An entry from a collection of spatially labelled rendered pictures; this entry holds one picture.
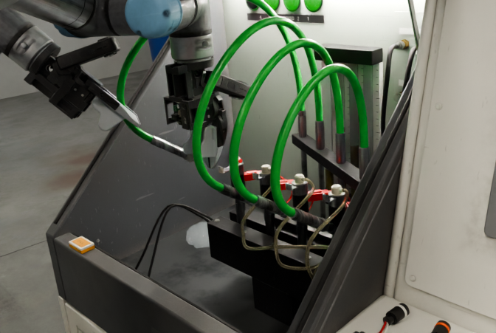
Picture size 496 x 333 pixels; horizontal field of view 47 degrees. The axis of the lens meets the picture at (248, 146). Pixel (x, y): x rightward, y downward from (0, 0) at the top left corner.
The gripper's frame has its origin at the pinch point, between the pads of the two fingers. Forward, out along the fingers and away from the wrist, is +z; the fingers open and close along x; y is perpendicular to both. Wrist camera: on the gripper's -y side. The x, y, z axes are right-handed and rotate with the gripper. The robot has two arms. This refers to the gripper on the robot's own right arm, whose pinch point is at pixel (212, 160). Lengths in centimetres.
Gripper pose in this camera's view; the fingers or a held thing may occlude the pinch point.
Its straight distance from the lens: 108.6
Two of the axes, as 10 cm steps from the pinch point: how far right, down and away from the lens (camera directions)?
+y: -7.1, 2.8, -6.5
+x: 7.0, 1.8, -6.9
